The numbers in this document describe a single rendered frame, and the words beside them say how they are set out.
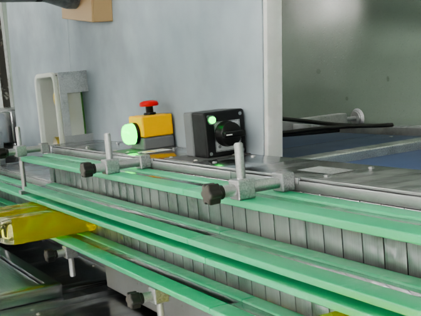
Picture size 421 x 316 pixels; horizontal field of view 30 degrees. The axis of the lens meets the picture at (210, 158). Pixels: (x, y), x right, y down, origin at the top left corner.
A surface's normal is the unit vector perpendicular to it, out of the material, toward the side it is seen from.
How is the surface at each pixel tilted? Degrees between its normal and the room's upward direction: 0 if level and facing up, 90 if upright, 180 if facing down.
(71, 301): 90
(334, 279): 90
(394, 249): 0
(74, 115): 90
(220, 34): 0
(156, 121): 90
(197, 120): 0
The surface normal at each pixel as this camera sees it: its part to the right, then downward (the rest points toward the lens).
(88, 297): 0.48, 0.04
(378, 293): -0.09, -0.99
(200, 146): -0.87, 0.13
